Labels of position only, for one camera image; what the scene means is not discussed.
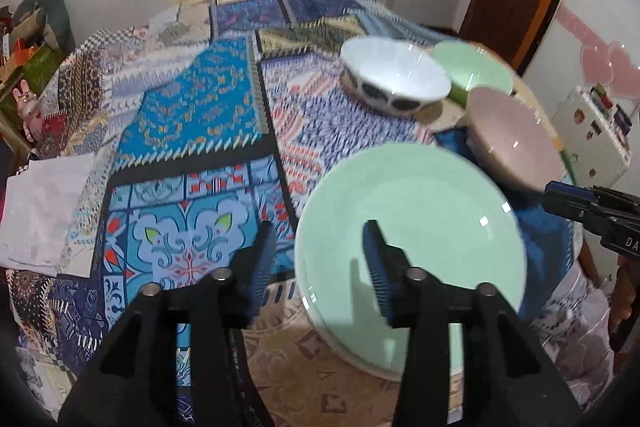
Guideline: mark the pink bowl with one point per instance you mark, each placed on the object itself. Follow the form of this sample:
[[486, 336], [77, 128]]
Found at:
[[510, 132]]

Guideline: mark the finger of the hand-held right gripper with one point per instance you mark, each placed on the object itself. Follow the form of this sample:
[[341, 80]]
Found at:
[[570, 207], [567, 187]]

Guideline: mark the white stickered box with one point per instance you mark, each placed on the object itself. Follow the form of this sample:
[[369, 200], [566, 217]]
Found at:
[[585, 127]]

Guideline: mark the patchwork blanket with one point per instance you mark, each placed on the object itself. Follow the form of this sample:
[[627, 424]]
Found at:
[[200, 107]]

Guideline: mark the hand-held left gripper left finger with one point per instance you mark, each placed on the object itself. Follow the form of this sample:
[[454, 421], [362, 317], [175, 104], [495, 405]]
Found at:
[[262, 257]]

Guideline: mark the white bowl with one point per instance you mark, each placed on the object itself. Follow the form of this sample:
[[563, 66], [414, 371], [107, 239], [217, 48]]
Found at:
[[395, 67]]

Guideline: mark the orange box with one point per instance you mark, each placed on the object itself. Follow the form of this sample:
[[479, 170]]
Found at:
[[22, 51]]

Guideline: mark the green bowl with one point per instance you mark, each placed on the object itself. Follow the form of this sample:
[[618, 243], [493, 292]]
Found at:
[[475, 67]]

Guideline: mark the grey plush toy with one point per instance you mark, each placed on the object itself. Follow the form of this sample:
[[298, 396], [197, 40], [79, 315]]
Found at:
[[50, 7]]

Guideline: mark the pink bunny toy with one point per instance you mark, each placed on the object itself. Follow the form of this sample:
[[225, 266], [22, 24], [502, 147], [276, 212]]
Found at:
[[25, 99]]

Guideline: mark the white cloth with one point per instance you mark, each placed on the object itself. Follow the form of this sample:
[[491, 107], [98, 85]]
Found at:
[[45, 207]]

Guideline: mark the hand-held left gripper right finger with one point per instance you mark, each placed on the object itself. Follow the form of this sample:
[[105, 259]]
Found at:
[[375, 257]]

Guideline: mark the green plate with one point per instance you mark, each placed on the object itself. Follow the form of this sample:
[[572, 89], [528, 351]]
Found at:
[[425, 217]]

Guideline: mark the white marbled bedsheet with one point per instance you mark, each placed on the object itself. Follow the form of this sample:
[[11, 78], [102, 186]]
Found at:
[[565, 337]]

